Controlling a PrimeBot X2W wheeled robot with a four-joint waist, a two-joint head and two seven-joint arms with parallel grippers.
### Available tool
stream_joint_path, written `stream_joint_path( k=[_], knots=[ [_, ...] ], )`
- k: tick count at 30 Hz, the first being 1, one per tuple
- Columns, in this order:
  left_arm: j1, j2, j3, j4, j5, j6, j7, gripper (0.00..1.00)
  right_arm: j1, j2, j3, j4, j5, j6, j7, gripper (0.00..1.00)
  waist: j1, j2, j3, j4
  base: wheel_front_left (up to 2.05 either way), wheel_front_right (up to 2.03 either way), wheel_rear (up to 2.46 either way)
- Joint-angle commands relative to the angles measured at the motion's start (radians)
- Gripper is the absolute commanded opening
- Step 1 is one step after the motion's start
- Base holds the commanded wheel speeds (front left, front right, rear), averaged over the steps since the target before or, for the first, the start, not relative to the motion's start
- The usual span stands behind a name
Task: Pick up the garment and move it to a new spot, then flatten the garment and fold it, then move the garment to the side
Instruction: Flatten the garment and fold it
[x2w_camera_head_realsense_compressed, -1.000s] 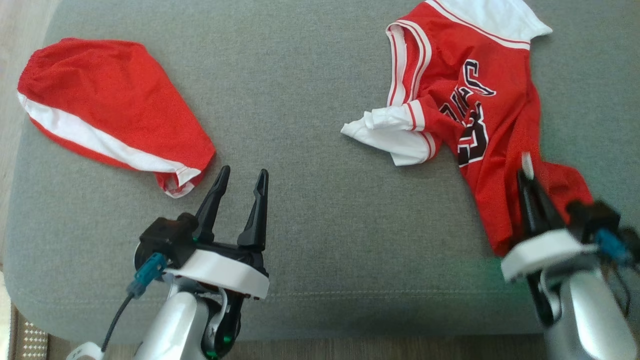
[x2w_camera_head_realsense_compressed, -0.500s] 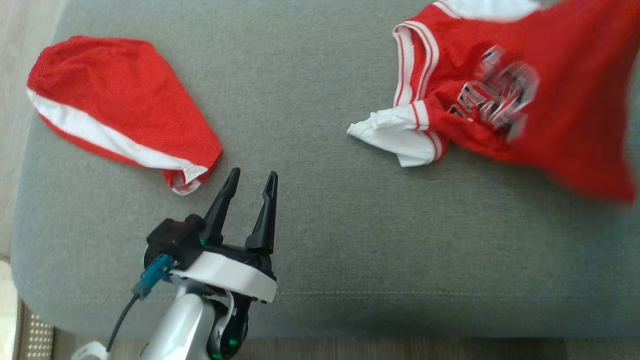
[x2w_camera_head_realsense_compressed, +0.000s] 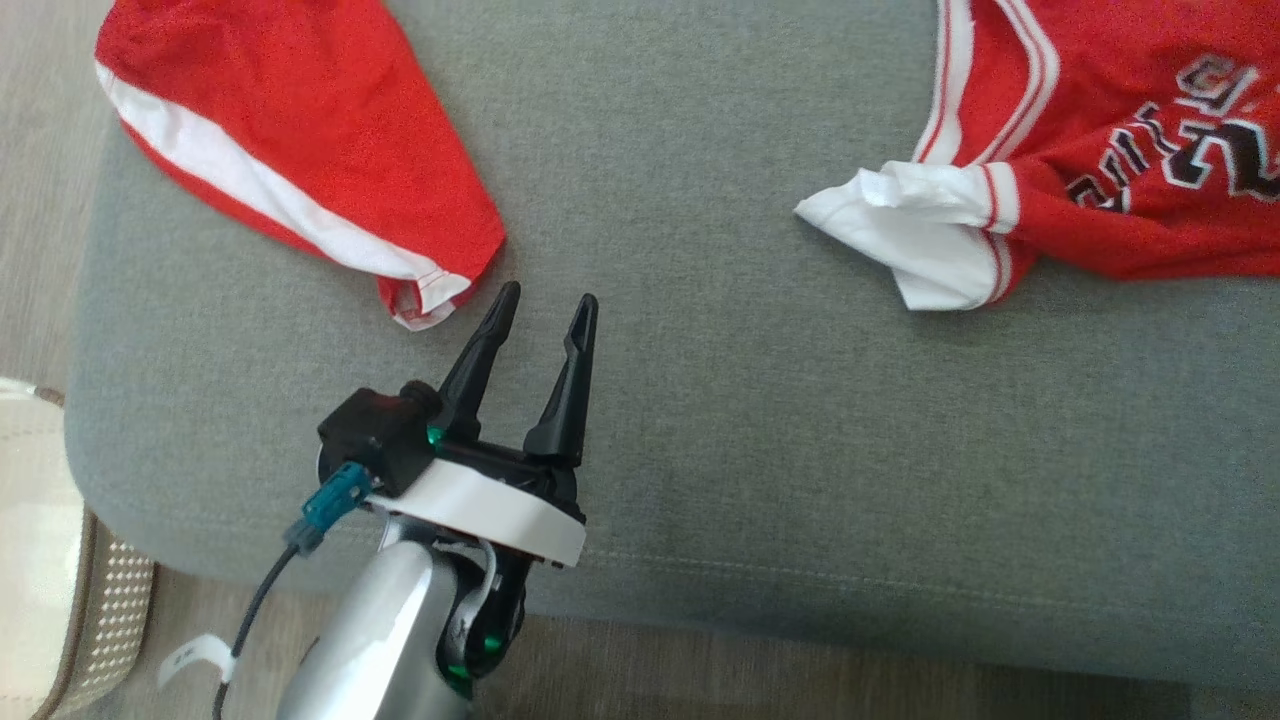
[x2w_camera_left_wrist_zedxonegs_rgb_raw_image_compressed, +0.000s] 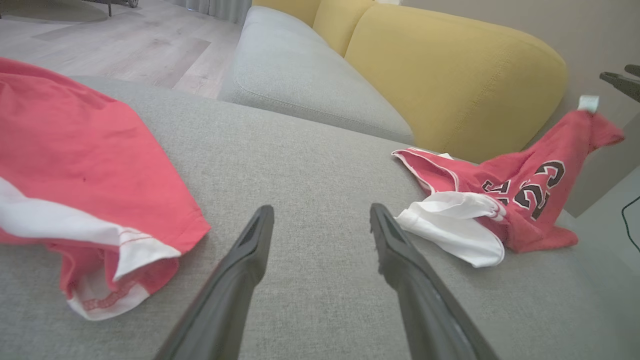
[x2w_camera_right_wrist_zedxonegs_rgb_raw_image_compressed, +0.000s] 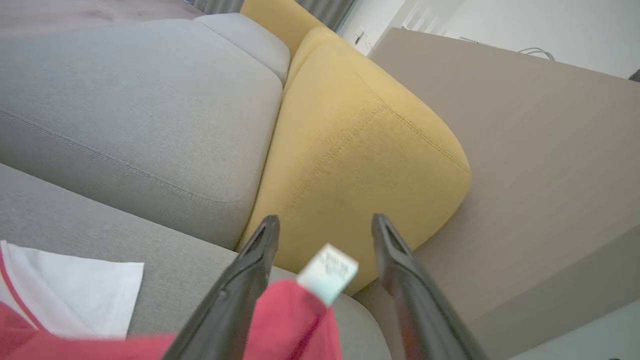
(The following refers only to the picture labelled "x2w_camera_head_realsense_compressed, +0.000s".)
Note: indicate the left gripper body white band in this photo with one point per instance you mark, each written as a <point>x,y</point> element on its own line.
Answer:
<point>480,510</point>

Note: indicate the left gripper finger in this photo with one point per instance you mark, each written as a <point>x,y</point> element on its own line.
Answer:
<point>475,385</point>
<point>565,400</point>

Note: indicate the red shorts white stripe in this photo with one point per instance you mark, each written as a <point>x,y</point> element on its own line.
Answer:
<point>300,120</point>

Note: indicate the red basketball jersey white sleeves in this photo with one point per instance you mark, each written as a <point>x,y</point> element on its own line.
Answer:
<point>1120,120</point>

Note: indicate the grey sofa seat cushion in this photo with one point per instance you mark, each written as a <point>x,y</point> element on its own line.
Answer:
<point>760,420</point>

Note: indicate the beige perforated laundry basket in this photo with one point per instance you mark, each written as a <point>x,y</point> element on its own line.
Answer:
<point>50,560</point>

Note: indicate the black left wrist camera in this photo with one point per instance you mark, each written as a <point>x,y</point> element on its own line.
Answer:
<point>375,435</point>

